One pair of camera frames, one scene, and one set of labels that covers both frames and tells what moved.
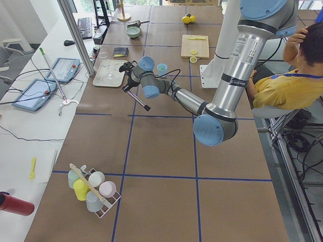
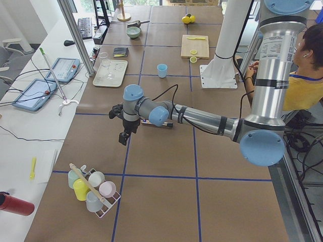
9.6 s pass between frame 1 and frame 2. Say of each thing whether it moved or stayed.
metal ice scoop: stayed
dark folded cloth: stayed
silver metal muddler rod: moved
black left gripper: moved
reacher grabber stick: stayed
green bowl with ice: stayed
